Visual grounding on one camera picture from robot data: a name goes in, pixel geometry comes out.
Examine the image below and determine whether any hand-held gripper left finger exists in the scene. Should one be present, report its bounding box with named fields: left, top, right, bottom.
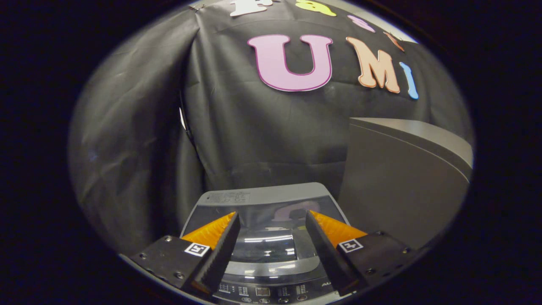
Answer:
left=129, top=212, right=241, bottom=299

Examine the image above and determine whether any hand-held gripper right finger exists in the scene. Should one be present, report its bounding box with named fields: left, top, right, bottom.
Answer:
left=305, top=210, right=418, bottom=296

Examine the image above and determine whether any beige cabinet with grey top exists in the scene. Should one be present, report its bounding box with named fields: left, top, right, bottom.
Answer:
left=337, top=117, right=473, bottom=250

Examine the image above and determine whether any black backdrop cloth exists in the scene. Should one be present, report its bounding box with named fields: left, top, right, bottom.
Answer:
left=68, top=0, right=473, bottom=255

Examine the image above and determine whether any grey washing machine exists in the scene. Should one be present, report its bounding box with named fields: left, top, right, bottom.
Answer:
left=180, top=183, right=360, bottom=305

